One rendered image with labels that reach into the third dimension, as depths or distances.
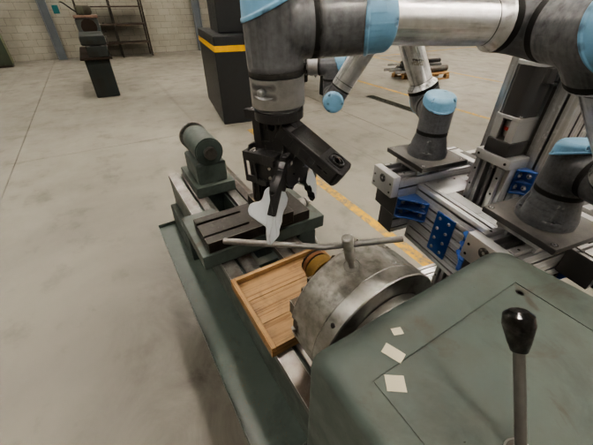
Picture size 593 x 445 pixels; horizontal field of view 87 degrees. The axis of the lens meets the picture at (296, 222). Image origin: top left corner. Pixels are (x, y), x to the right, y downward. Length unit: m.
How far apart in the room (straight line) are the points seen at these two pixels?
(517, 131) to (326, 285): 0.82
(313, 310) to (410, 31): 0.52
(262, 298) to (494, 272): 0.66
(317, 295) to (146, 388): 1.50
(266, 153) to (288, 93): 0.10
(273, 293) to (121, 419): 1.18
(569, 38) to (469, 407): 0.54
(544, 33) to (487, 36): 0.08
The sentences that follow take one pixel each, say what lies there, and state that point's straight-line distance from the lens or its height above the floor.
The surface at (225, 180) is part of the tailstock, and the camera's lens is 1.64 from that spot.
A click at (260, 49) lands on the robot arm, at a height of 1.62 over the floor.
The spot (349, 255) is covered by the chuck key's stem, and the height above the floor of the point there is 1.27.
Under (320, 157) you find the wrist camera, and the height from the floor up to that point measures 1.49.
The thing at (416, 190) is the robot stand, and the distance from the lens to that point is 1.36.
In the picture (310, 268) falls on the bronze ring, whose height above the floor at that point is 1.10.
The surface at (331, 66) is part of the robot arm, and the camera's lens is 1.34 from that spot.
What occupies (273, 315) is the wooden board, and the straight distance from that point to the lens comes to 0.99.
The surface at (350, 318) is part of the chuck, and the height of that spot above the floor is 1.20.
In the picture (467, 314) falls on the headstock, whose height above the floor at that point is 1.26.
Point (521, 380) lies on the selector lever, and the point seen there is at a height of 1.34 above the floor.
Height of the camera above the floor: 1.67
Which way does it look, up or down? 36 degrees down
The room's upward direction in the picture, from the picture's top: straight up
